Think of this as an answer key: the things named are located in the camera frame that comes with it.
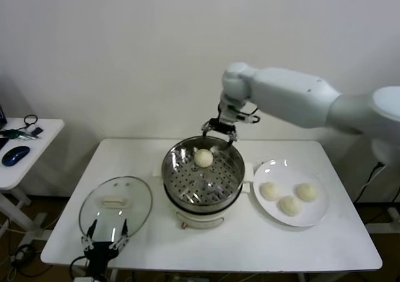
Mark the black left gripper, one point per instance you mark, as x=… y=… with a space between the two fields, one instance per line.
x=99 y=250

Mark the round glass pot lid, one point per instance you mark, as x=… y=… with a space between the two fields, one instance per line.
x=137 y=197

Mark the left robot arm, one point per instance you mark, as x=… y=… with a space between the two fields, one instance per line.
x=97 y=268

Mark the small black flat device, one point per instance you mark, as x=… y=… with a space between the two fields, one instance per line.
x=37 y=132

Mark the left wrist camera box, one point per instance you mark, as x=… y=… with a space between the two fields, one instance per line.
x=83 y=279

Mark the white round plate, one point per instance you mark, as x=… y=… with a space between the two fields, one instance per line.
x=312 y=214

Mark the white side table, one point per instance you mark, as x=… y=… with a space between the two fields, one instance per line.
x=47 y=132

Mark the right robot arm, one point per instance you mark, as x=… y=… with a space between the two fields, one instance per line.
x=287 y=94

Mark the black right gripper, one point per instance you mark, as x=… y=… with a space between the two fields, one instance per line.
x=227 y=114

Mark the green key bunch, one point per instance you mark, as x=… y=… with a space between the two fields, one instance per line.
x=14 y=134

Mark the laptop with blue screen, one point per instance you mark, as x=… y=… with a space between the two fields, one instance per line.
x=2 y=116

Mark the cream electric pot base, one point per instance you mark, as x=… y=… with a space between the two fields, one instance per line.
x=200 y=217

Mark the blue computer mouse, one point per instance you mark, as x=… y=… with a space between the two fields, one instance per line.
x=15 y=156

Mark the white steamed baozi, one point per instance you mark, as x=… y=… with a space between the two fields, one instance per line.
x=290 y=205
x=270 y=190
x=203 y=158
x=307 y=191

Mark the perforated steel steamer basket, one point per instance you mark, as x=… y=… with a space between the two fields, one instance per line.
x=231 y=169

